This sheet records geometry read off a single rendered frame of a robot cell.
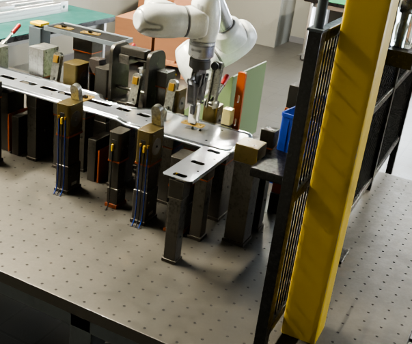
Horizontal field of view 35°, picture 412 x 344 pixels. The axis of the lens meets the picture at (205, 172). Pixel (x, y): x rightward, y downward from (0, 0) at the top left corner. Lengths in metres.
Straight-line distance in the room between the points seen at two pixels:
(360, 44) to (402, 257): 1.05
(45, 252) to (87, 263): 0.14
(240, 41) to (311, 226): 1.53
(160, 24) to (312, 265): 0.91
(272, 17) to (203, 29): 6.24
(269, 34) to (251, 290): 6.63
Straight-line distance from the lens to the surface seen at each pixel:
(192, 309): 1.90
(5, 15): 5.10
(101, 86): 2.70
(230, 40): 3.03
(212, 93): 2.44
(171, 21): 2.14
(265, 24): 8.46
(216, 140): 2.27
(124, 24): 6.70
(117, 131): 2.28
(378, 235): 2.50
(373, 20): 1.51
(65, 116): 2.36
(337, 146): 1.59
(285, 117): 2.13
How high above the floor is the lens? 1.81
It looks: 24 degrees down
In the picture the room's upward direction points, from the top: 7 degrees clockwise
